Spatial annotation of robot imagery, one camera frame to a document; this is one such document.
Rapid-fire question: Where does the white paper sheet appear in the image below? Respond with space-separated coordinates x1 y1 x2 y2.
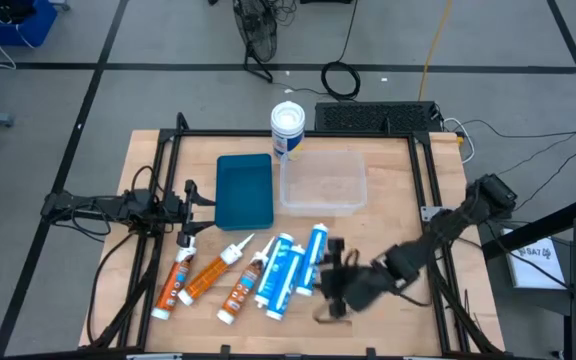
500 228 567 290

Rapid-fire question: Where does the black desk beam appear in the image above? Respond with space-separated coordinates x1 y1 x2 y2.
482 194 576 261

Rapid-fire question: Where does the black floor fan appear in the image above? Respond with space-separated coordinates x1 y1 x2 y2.
231 0 279 84

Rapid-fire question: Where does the black keyboard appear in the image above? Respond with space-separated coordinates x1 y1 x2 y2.
314 101 442 134

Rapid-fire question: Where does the coiled black cable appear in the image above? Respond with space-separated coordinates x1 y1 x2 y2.
320 60 362 102

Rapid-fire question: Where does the blue silicone tube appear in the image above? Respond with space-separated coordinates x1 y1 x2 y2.
265 244 306 322
295 223 330 298
253 232 296 309

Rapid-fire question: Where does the orange sealant tube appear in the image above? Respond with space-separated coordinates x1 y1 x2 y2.
216 236 276 326
150 234 198 321
177 232 256 307

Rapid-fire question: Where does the clear plastic container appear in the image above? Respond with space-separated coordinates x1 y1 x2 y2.
279 149 368 217

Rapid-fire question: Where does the blue plastic bin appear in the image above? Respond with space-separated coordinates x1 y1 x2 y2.
0 0 59 48

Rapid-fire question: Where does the yellow cable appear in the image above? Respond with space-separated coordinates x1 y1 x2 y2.
417 0 455 102

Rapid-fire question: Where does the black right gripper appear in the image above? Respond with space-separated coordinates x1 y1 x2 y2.
317 237 390 320

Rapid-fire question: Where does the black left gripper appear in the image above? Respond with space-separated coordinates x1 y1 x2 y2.
163 178 218 248

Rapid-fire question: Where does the white Lysol wipes canister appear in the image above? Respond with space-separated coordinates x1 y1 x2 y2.
270 100 307 161

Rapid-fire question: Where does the teal plastic tray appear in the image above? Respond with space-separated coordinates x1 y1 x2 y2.
215 153 275 232

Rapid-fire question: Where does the black aluminium table frame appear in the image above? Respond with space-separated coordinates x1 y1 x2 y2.
85 112 504 359

